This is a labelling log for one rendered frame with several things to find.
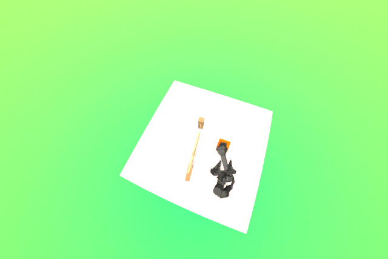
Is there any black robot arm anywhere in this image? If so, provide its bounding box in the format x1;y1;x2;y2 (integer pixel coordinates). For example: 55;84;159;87
213;142;235;198

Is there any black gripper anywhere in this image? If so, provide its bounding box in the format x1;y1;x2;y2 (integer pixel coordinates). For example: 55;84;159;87
210;160;236;183

